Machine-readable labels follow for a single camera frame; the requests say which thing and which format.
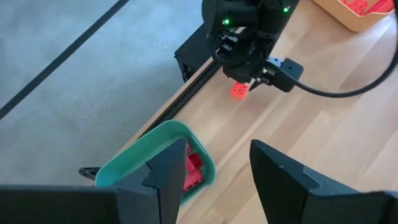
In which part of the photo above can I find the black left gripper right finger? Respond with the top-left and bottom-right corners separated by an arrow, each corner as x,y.
250,139 -> 386,224

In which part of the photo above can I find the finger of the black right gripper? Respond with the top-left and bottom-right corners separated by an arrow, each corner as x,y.
249,77 -> 266,91

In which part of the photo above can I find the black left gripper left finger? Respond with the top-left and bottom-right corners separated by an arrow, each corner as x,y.
111,138 -> 188,224

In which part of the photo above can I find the orange square block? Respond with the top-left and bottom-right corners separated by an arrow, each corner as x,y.
229,81 -> 251,101

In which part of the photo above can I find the red long block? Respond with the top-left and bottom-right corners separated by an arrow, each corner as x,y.
182,170 -> 205,193

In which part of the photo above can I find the red square block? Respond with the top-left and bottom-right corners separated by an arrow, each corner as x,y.
187,152 -> 205,172

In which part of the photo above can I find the teal plastic bin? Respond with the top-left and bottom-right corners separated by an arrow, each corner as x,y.
93,119 -> 217,207

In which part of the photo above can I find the black bar fixture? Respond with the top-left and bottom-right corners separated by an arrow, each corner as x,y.
174,24 -> 219,83

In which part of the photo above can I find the yellow plastic bin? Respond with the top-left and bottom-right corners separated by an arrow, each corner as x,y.
312,0 -> 398,33

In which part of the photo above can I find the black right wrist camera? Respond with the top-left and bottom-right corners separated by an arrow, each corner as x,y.
264,57 -> 305,93

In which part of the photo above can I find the black table frame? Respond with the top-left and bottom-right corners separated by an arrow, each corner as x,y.
136,60 -> 225,138

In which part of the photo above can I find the small black bracket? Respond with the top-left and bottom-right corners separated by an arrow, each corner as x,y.
78,166 -> 101,182

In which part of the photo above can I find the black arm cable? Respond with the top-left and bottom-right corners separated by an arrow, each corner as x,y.
291,0 -> 398,99

